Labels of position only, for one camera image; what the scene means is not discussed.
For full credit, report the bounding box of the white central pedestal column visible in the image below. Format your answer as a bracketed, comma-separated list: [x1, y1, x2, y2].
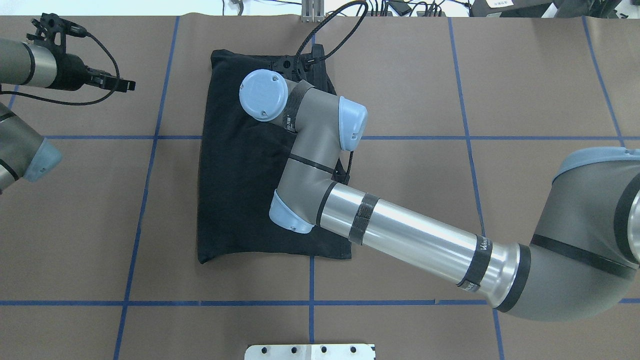
[244, 343, 377, 360]

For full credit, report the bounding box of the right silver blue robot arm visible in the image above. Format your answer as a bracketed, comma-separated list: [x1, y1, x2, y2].
[238, 69, 639, 322]

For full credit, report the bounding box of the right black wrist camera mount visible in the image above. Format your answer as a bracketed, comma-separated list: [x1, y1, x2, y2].
[270, 54, 328, 87]

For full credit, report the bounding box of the black graphic t-shirt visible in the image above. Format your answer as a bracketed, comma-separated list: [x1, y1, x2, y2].
[196, 49, 352, 264]

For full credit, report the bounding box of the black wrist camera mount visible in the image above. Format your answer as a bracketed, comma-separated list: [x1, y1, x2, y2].
[26, 13, 89, 55]
[270, 54, 328, 87]

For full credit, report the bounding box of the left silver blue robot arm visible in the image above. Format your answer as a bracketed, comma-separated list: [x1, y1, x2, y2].
[1, 38, 137, 192]

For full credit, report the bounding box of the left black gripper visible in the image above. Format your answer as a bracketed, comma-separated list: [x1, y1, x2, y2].
[55, 54, 137, 92]

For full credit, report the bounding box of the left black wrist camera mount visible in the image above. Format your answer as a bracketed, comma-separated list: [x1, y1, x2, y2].
[26, 13, 89, 55]

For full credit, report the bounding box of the aluminium frame post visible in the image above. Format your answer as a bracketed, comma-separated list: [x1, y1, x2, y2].
[300, 0, 326, 23]

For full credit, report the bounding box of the black orange power strip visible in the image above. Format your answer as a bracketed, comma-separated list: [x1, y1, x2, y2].
[355, 0, 474, 18]

